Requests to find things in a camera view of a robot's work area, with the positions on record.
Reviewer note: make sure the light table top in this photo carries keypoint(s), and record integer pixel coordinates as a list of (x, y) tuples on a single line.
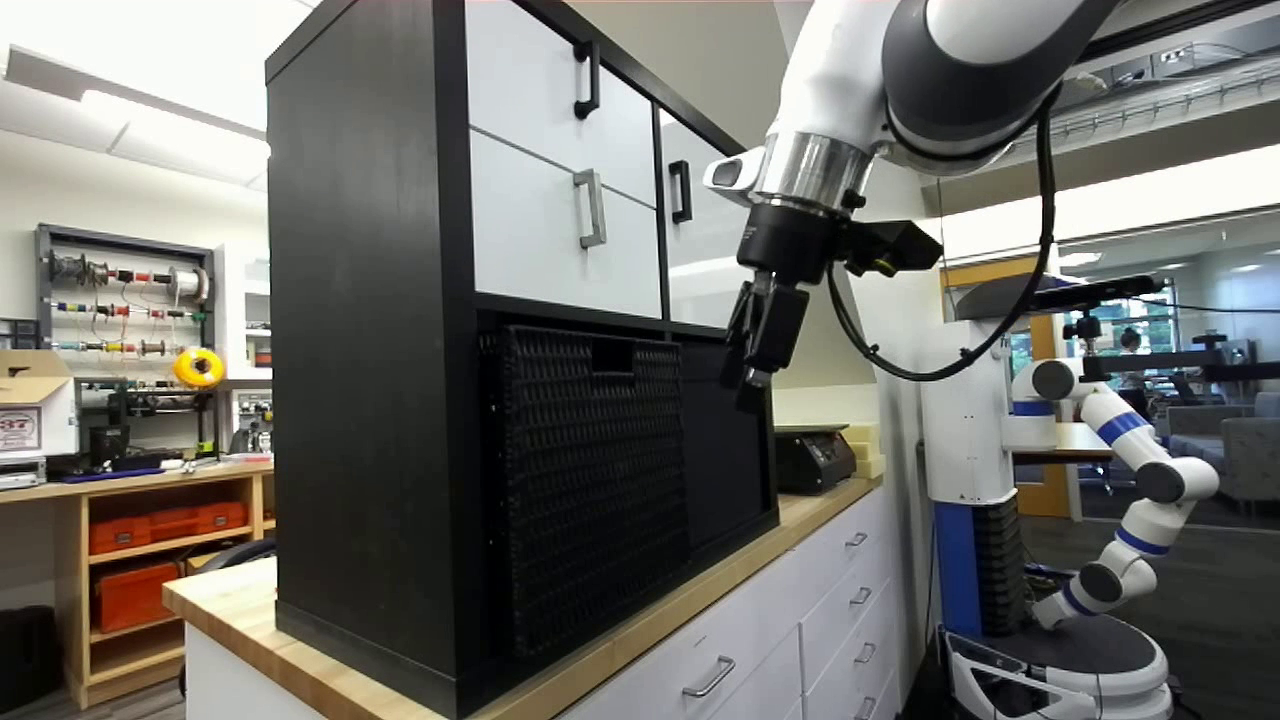
[(1055, 440)]

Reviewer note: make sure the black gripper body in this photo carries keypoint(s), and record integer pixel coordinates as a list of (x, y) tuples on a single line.
[(792, 242)]

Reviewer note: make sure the grey tool rack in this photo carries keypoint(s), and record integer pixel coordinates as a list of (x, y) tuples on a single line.
[(127, 267)]

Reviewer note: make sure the black label printer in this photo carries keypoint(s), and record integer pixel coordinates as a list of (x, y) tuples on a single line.
[(813, 460)]

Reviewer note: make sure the wooden workbench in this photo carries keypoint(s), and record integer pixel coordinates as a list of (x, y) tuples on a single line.
[(132, 479)]

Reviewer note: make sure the white cabinet door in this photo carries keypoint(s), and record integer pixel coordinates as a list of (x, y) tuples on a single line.
[(706, 267)]

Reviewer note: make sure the black benchtop machine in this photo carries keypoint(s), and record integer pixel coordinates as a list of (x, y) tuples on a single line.
[(104, 425)]

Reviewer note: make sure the white base cabinet wooden top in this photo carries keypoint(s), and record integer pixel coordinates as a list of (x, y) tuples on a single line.
[(802, 627)]

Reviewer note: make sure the white blue striped robot arm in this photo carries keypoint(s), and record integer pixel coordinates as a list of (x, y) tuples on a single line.
[(1120, 425)]

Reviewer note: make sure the cardboard box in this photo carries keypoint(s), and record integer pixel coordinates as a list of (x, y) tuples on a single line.
[(34, 386)]

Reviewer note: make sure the plain black basket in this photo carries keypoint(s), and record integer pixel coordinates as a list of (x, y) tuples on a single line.
[(720, 464)]

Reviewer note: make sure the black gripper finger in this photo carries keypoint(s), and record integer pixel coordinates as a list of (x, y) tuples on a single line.
[(781, 324), (741, 347)]

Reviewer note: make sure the small orange storage box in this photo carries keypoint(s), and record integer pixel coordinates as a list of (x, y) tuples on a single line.
[(132, 597)]

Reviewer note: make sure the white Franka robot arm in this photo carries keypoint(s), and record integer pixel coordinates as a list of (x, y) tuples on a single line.
[(842, 64)]

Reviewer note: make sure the long orange storage box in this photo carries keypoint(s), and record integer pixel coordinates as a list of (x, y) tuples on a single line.
[(161, 526)]

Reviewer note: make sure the white blue mobile robot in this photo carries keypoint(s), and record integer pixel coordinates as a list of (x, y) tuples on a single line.
[(961, 440)]

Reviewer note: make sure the black shelf unit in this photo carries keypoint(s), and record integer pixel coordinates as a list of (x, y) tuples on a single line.
[(360, 334)]

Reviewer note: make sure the yellow filament spool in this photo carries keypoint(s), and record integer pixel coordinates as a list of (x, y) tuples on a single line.
[(201, 370)]

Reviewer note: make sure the black floor bin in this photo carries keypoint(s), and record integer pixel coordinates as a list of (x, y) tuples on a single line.
[(24, 662)]

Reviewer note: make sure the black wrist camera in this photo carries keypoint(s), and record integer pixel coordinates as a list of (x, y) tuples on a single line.
[(884, 244)]

